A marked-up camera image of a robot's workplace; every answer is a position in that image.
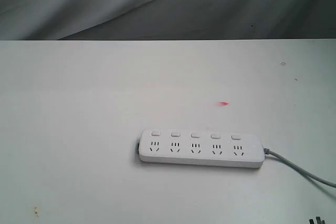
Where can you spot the white five-outlet power strip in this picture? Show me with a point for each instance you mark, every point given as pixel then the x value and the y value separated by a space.
pixel 197 147

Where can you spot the black object at bottom edge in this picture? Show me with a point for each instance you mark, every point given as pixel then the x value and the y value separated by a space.
pixel 317 220

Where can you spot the grey backdrop cloth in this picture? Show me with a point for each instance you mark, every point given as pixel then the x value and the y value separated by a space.
pixel 166 19

